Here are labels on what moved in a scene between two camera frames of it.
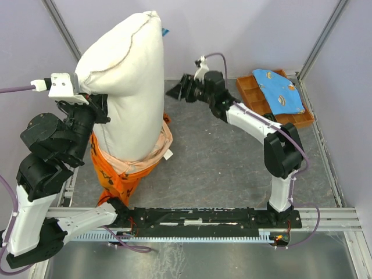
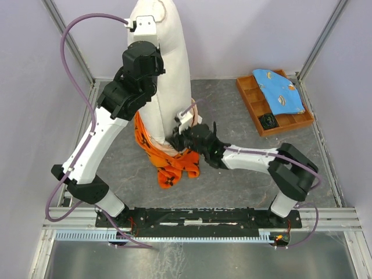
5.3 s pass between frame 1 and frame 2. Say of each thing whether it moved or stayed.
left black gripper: moved
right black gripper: moved
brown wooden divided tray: stayed
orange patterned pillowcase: moved
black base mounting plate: stayed
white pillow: moved
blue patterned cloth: stayed
